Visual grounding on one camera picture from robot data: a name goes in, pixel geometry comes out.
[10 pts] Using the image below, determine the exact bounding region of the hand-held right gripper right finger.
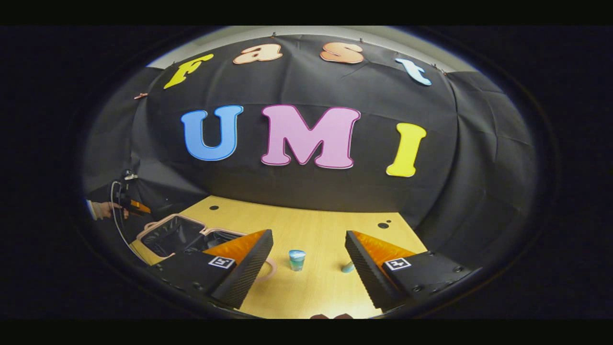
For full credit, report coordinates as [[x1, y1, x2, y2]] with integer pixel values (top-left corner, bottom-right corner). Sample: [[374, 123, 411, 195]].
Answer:
[[344, 230, 482, 311]]

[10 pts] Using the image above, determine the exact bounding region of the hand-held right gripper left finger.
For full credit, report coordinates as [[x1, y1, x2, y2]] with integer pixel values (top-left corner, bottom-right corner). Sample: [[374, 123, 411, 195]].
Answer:
[[146, 229, 274, 310]]

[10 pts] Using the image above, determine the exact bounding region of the pink suitcase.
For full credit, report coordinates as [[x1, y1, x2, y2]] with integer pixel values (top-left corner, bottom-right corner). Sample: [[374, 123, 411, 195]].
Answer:
[[136, 214, 278, 283]]

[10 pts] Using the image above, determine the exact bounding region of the black backdrop cloth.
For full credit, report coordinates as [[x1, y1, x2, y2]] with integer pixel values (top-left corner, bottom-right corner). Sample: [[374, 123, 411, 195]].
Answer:
[[81, 34, 539, 254]]

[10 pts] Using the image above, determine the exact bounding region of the grey cable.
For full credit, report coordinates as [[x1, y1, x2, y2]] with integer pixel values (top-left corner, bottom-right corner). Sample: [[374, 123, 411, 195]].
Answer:
[[110, 180, 149, 264]]

